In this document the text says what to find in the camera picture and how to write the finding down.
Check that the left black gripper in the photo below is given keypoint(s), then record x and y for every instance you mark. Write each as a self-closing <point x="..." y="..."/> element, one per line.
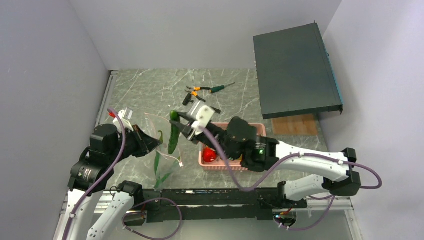
<point x="145" y="143"/>

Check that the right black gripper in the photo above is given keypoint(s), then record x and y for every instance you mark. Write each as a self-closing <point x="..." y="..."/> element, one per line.
<point x="189" y="132"/>

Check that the green cucumber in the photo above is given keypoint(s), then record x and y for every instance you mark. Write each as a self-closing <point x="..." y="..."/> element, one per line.
<point x="174" y="132"/>

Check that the red tomato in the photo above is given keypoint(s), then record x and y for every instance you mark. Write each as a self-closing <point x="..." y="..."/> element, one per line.
<point x="208" y="155"/>

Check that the clear zip top bag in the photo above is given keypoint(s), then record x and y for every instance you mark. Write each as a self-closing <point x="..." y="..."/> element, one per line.
<point x="152" y="123"/>

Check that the pink plastic basket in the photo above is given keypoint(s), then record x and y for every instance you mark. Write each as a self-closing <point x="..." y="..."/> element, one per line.
<point x="218" y="164"/>

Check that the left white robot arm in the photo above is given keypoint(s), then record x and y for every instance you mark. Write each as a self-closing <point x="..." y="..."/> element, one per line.
<point x="108" y="145"/>

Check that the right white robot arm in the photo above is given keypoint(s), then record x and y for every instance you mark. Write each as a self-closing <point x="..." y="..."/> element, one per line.
<point x="331" y="173"/>

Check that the black hammer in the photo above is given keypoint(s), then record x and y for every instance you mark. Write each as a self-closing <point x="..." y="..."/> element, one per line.
<point x="188" y="99"/>

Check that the wooden board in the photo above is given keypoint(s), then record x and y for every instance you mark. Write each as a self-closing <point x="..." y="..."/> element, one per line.
<point x="304" y="125"/>

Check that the dark green metal box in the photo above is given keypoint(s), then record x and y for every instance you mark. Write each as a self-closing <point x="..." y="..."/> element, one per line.
<point x="294" y="73"/>

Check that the orange handled pliers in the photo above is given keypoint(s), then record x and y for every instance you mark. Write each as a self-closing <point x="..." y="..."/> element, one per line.
<point x="194" y="91"/>

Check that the green handled screwdriver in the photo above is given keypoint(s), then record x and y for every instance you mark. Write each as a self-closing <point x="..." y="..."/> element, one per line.
<point x="220" y="88"/>

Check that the aluminium frame rail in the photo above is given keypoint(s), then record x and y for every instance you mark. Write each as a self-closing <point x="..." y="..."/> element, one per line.
<point x="327" y="204"/>

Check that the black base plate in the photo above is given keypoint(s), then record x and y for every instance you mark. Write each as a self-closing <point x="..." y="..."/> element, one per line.
<point x="216" y="204"/>

